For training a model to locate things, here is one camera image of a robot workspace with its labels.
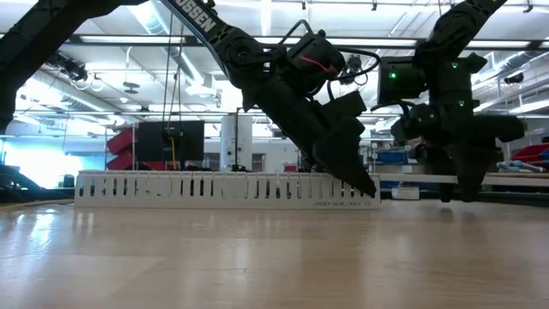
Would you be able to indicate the white air vent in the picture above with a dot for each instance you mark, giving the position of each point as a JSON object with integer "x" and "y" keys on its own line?
{"x": 491, "y": 64}

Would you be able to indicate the blue storage bin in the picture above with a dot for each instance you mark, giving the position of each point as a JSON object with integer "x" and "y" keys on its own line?
{"x": 392, "y": 157}

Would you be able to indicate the black monitor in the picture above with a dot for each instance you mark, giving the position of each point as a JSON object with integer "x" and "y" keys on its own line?
{"x": 154, "y": 141}

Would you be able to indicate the white blue roll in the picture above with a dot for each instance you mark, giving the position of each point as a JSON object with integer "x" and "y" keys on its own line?
{"x": 517, "y": 165}

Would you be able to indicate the white duct cover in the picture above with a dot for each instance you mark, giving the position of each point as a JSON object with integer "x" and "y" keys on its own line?
{"x": 407, "y": 179}

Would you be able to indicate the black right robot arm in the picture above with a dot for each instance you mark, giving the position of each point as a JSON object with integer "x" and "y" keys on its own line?
{"x": 459, "y": 26}

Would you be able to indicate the red storage bin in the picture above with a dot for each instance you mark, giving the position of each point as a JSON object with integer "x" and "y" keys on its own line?
{"x": 122, "y": 141}
{"x": 120, "y": 162}

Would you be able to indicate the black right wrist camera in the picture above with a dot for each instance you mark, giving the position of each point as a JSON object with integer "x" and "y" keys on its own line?
{"x": 401, "y": 79}

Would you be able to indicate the small black fixture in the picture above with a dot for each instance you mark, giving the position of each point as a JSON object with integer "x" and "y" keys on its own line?
{"x": 514, "y": 78}

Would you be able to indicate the black mounted camera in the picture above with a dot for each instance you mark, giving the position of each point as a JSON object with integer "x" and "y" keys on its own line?
{"x": 352, "y": 64}
{"x": 73, "y": 68}

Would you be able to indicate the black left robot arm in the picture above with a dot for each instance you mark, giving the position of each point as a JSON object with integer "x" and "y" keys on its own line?
{"x": 214, "y": 30}

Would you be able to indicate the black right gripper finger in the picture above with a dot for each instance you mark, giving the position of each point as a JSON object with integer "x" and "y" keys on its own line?
{"x": 446, "y": 171}
{"x": 474, "y": 171}

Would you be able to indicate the long strip light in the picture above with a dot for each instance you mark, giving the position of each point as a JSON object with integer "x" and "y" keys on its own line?
{"x": 373, "y": 42}
{"x": 128, "y": 39}

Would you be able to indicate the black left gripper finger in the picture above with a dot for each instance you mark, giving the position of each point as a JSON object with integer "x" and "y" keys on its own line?
{"x": 347, "y": 167}

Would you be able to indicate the small dark chair back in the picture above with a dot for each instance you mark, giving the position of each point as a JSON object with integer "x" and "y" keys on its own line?
{"x": 69, "y": 181}

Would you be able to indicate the large red bin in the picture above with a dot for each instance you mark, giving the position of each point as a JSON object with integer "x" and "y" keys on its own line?
{"x": 532, "y": 152}

